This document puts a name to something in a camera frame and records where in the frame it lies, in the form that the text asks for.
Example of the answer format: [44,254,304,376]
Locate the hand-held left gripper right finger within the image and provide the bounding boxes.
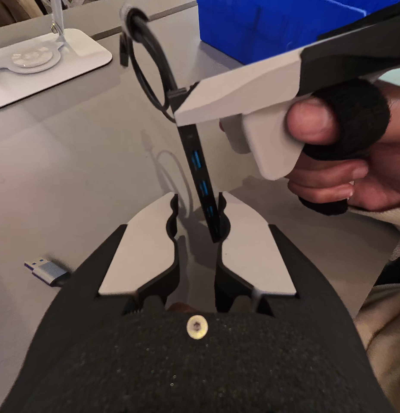
[214,191,297,313]

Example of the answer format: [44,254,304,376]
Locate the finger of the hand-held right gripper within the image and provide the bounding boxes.
[219,114,253,155]
[174,51,304,181]

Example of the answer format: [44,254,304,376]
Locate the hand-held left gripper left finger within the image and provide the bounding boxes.
[98,192,180,312]

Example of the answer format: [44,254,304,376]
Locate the large dark grey hub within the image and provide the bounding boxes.
[168,81,221,244]

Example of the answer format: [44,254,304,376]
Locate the blue plastic bin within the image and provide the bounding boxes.
[197,0,400,65]

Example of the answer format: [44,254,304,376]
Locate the black cable with grey plugs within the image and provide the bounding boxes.
[24,256,71,288]

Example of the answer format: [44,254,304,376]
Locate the person's right forearm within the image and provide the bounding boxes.
[349,205,400,234]

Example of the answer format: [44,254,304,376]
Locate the white and wooden book stand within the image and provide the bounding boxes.
[0,0,113,110]

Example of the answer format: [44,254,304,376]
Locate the tan cloth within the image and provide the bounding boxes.
[0,0,44,29]

